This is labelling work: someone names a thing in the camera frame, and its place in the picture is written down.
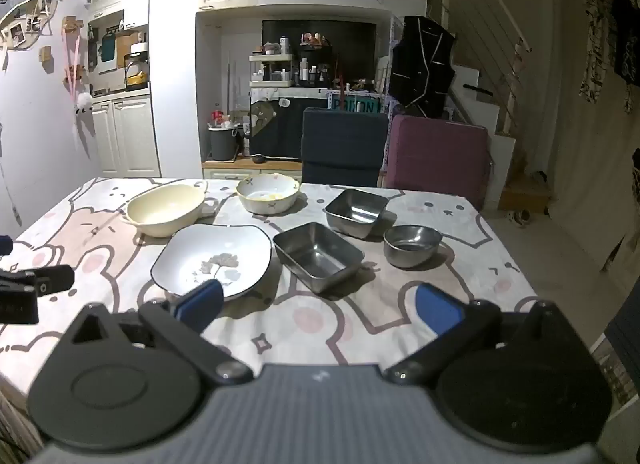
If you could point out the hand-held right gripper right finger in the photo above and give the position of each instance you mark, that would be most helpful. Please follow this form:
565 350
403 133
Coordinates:
437 309

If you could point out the square steel tray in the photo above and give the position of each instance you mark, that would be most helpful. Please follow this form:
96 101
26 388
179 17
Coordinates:
356 206

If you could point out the white plate with black rim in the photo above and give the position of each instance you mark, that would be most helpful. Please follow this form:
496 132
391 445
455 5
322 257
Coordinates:
215 254

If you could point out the maroon cushion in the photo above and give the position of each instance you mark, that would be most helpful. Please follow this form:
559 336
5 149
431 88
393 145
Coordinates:
435 158

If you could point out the white plush with pink ribbon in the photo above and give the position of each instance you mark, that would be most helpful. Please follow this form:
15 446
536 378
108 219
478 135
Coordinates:
82 102

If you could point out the patterned hanging garment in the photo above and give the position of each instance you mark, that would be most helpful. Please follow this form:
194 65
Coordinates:
597 38

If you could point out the round steel bowl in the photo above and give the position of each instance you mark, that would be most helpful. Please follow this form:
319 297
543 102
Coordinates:
412 244

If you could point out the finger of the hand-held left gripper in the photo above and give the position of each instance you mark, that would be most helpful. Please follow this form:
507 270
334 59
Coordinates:
5 245
45 280

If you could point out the white storage shelf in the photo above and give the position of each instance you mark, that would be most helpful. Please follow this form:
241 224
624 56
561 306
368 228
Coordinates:
270 71

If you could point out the rectangular steel tray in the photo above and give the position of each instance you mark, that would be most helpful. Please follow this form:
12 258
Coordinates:
315 256

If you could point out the wooden low bench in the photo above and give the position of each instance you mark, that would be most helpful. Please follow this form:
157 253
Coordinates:
235 166

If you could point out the white kitchen cabinet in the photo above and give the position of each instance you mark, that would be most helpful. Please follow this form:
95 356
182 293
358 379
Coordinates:
125 133

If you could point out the dark hanging garment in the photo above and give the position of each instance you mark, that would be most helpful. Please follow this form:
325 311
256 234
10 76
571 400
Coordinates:
627 33

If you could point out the white bowl with lemon print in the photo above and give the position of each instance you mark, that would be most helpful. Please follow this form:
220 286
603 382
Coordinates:
267 194

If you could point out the black jacket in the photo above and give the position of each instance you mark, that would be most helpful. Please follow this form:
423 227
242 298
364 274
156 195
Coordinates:
422 63

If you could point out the dark green cushion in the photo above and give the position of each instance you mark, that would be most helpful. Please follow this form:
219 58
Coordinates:
345 143

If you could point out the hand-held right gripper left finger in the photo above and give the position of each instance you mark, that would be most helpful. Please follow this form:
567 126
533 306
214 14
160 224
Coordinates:
200 301

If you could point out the leaf shaped photo board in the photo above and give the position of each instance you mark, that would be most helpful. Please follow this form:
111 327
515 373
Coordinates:
25 3

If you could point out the bear printed tablecloth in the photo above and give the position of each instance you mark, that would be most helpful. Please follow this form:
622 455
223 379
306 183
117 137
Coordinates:
100 244

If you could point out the grey trash bin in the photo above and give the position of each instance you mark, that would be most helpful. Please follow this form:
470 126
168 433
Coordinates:
222 143

